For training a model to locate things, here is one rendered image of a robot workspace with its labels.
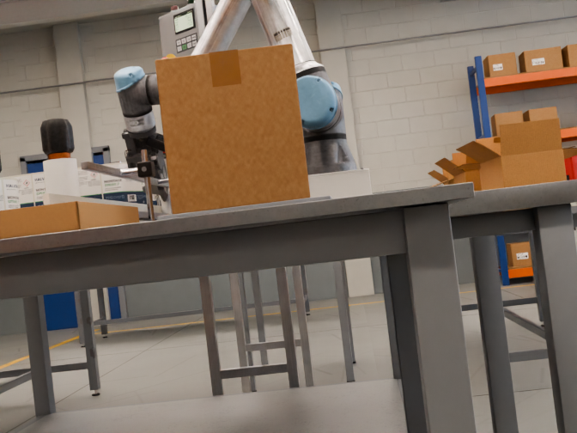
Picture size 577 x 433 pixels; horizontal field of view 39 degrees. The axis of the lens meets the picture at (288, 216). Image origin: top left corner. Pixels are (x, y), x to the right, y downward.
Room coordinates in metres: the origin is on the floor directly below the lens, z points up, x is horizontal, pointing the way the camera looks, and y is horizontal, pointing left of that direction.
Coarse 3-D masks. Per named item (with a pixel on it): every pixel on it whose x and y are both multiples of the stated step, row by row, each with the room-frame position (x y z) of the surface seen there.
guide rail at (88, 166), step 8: (88, 168) 1.43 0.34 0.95; (96, 168) 1.47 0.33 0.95; (104, 168) 1.52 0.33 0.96; (112, 168) 1.57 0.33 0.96; (120, 176) 1.62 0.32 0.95; (128, 176) 1.67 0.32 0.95; (136, 176) 1.73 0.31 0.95; (152, 184) 1.89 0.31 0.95; (160, 184) 1.94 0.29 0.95; (168, 184) 2.03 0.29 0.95
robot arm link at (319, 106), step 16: (256, 0) 1.92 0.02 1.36; (272, 0) 1.91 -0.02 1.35; (288, 0) 1.94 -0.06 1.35; (272, 16) 1.91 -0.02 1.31; (288, 16) 1.91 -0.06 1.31; (272, 32) 1.91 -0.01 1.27; (288, 32) 1.90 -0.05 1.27; (304, 48) 1.91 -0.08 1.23; (304, 64) 1.90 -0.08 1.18; (320, 64) 1.91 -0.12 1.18; (304, 80) 1.87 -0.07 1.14; (320, 80) 1.87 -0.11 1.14; (304, 96) 1.87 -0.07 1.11; (320, 96) 1.87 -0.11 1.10; (336, 96) 1.89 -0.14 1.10; (304, 112) 1.88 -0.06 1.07; (320, 112) 1.88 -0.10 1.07; (336, 112) 1.91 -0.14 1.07; (320, 128) 1.94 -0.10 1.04
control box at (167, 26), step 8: (184, 8) 2.29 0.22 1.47; (160, 16) 2.37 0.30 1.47; (168, 16) 2.33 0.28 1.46; (160, 24) 2.36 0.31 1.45; (168, 24) 2.34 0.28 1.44; (160, 32) 2.36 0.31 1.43; (168, 32) 2.34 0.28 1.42; (184, 32) 2.30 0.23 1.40; (192, 32) 2.28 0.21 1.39; (168, 40) 2.34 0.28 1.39; (168, 48) 2.34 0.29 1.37; (192, 48) 2.28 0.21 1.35; (168, 56) 2.34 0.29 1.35; (176, 56) 2.33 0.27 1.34; (184, 56) 2.31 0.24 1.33
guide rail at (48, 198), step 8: (48, 200) 1.43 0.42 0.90; (56, 200) 1.46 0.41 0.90; (64, 200) 1.50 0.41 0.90; (72, 200) 1.54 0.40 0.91; (80, 200) 1.59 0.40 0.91; (88, 200) 1.64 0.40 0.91; (96, 200) 1.69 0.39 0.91; (104, 200) 1.74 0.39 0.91; (112, 200) 1.80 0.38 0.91; (144, 208) 2.06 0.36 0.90; (160, 208) 2.22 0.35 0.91
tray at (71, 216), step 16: (32, 208) 1.10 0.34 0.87; (48, 208) 1.10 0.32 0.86; (64, 208) 1.10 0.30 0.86; (80, 208) 1.10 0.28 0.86; (96, 208) 1.17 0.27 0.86; (112, 208) 1.25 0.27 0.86; (128, 208) 1.34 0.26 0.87; (0, 224) 1.11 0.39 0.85; (16, 224) 1.10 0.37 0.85; (32, 224) 1.10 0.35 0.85; (48, 224) 1.10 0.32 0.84; (64, 224) 1.10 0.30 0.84; (80, 224) 1.10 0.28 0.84; (96, 224) 1.17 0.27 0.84; (112, 224) 1.24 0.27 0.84
